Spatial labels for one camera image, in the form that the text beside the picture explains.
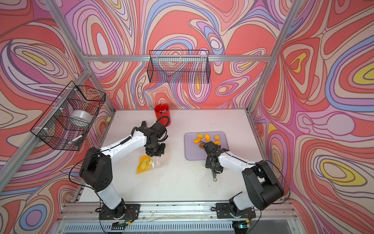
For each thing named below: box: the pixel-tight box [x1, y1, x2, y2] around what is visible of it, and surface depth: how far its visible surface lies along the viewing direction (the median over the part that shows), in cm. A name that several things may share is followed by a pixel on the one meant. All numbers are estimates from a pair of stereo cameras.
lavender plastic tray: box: [184, 131, 230, 161], surface depth 103 cm
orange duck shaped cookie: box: [204, 133, 211, 142], surface depth 103 cm
